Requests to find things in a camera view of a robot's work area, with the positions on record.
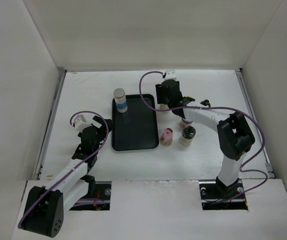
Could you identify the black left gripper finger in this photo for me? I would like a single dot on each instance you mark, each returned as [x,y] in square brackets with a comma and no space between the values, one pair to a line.
[100,120]
[107,127]

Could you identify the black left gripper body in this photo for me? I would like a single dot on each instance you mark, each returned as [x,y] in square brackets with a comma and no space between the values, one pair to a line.
[101,135]

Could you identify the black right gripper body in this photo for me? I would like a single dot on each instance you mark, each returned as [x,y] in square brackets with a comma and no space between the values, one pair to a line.
[161,98]

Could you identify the blue label silver cap bottle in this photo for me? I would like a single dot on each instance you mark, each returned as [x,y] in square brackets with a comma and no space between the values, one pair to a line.
[120,100]

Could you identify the black domed lid jar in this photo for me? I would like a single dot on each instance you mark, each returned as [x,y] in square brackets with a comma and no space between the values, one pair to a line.
[187,135]

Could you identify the pink cap shaker bottle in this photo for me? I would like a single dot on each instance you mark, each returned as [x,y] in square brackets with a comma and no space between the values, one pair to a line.
[166,137]

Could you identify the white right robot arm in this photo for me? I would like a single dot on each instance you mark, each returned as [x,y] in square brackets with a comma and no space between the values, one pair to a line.
[234,133]

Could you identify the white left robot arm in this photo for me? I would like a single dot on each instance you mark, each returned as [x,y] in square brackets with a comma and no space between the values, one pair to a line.
[46,205]

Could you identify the black plastic tray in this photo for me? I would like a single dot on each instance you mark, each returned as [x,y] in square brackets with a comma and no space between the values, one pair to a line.
[137,128]

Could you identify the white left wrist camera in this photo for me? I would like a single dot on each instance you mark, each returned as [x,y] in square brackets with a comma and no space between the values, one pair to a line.
[80,123]

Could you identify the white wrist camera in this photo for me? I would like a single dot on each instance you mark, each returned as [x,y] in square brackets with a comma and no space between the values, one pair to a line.
[80,123]
[170,75]

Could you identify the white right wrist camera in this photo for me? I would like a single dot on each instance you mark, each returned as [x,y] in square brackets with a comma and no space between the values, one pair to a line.
[170,75]

